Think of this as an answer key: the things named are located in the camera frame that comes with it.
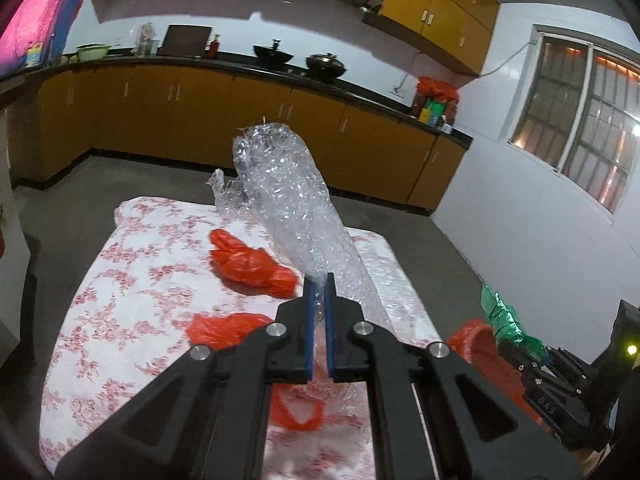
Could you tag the clear jars on counter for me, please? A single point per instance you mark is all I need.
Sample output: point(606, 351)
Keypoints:
point(146, 44)

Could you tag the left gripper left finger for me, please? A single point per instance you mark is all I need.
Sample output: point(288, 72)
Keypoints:
point(206, 416)

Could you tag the upper wooden cabinets right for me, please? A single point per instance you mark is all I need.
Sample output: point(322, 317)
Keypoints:
point(456, 33)

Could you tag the red bottle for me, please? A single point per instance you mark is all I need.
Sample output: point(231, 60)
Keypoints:
point(213, 47)

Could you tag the barred window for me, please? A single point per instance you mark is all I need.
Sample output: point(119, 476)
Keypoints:
point(581, 113)

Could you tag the red plastic trash basket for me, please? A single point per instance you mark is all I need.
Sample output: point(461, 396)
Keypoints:
point(475, 342)

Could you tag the small red plastic bag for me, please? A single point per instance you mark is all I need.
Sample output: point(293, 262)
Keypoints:
point(222, 332)

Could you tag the black wok left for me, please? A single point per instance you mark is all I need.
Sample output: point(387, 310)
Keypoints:
point(272, 56)

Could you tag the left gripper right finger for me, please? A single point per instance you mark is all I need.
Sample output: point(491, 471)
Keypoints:
point(433, 415)

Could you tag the white cabinet with flower decal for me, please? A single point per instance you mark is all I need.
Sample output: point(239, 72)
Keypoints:
point(15, 256)

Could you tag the floral white red tablecloth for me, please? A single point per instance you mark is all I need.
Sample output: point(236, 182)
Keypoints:
point(128, 321)

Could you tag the pink curtain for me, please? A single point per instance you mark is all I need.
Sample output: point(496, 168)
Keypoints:
point(36, 33)

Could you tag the green enamel pot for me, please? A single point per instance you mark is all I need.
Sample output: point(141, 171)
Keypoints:
point(92, 52)

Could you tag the clear bubble wrap roll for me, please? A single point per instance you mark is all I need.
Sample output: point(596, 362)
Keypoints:
point(280, 186)

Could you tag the red bag with containers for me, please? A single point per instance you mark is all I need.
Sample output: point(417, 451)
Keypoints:
point(435, 102)

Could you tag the lower wooden kitchen cabinets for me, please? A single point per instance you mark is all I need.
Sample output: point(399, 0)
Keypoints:
point(191, 112)

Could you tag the black wok with lid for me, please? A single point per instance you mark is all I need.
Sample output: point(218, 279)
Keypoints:
point(324, 67)

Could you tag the green plastic wrapper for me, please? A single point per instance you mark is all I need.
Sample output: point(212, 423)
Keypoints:
point(507, 327)

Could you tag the dark cutting board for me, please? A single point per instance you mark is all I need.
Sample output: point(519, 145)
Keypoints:
point(185, 41)

